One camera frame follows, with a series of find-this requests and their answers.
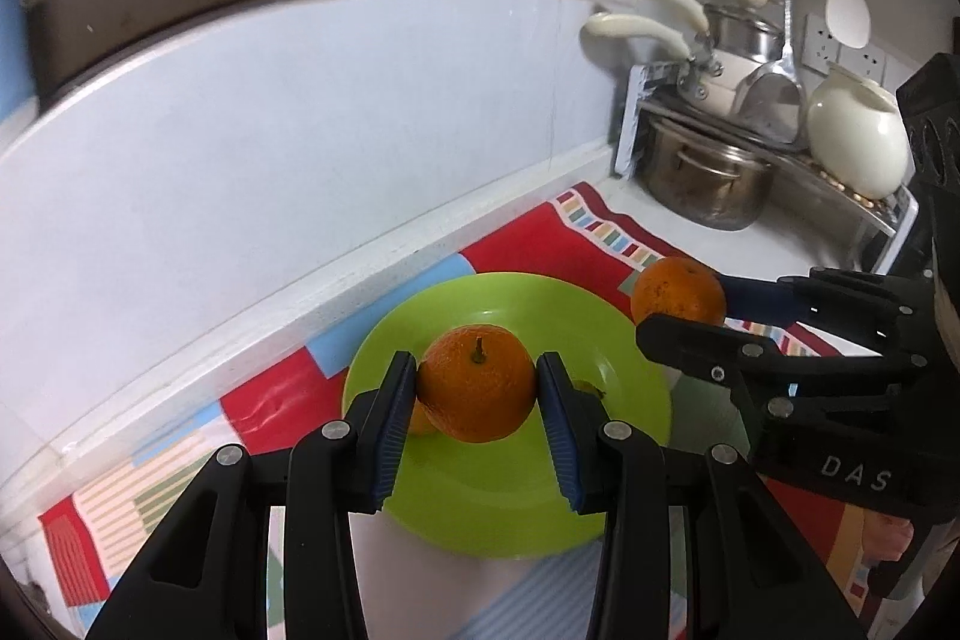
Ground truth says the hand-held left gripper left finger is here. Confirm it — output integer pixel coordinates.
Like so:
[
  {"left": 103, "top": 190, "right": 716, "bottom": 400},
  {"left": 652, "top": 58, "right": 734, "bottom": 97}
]
[{"left": 86, "top": 351, "right": 418, "bottom": 640}]

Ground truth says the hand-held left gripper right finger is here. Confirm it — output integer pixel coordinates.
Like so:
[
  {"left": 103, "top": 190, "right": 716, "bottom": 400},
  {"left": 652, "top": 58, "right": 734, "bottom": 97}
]
[{"left": 535, "top": 352, "right": 871, "bottom": 640}]

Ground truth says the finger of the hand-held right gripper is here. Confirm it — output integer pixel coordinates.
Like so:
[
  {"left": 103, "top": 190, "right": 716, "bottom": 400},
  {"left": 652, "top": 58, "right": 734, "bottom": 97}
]
[
  {"left": 635, "top": 313, "right": 932, "bottom": 414},
  {"left": 716, "top": 267, "right": 936, "bottom": 357}
]

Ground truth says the orange with stem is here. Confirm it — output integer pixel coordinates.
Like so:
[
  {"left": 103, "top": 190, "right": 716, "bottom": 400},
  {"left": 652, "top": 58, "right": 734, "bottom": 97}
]
[{"left": 416, "top": 325, "right": 538, "bottom": 443}]

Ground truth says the green plate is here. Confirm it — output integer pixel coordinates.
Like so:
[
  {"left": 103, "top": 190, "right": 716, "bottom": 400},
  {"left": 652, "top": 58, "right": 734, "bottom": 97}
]
[{"left": 341, "top": 271, "right": 673, "bottom": 563}]

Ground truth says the large steel pot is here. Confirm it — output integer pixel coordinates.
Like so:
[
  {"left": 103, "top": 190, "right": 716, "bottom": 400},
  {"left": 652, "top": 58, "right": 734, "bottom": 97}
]
[{"left": 637, "top": 115, "right": 778, "bottom": 233}]

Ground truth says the metal dish rack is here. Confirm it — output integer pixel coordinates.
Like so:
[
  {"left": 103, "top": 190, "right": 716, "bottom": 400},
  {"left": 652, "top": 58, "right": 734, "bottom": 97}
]
[{"left": 613, "top": 62, "right": 920, "bottom": 271}]

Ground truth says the colourful patterned mat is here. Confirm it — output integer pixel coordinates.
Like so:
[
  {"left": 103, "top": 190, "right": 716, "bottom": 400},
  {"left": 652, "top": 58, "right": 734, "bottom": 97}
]
[{"left": 37, "top": 181, "right": 932, "bottom": 640}]

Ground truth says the white ceramic jar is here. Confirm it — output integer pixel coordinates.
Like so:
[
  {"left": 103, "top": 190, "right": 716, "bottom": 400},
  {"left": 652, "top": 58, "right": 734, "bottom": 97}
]
[{"left": 805, "top": 62, "right": 913, "bottom": 200}]

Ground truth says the steel turner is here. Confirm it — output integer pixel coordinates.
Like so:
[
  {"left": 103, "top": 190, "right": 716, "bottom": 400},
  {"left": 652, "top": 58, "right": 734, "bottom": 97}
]
[{"left": 730, "top": 0, "right": 809, "bottom": 147}]

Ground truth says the steel saucepan with lid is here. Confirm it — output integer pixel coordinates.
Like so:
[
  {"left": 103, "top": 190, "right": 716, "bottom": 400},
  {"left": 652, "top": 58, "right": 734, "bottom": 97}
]
[{"left": 613, "top": 0, "right": 785, "bottom": 65}]

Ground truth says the white pan with cream handle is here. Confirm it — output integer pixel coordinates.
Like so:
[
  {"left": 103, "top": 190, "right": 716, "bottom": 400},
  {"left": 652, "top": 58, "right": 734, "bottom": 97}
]
[{"left": 582, "top": 11, "right": 752, "bottom": 118}]

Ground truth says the white wall socket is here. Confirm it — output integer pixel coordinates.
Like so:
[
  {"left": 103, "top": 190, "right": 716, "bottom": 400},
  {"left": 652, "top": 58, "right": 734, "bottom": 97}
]
[
  {"left": 835, "top": 44, "right": 887, "bottom": 87},
  {"left": 802, "top": 13, "right": 842, "bottom": 76}
]

